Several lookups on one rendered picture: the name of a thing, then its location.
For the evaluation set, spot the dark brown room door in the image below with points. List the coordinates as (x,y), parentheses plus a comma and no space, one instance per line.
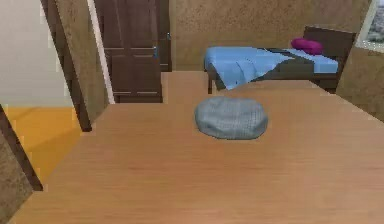
(133,50)
(164,36)

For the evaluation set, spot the magenta pillow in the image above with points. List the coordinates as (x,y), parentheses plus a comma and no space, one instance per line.
(307,46)

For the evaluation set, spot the blue bed sheet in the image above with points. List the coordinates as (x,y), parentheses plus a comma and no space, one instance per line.
(243,63)

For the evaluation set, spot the dark wood bed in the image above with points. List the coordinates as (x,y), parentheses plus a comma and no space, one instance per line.
(300,68)

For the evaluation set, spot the grey floor cushion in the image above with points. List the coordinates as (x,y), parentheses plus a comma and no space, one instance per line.
(231,117)

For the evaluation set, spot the white framed window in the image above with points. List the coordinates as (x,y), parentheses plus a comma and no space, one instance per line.
(375,26)

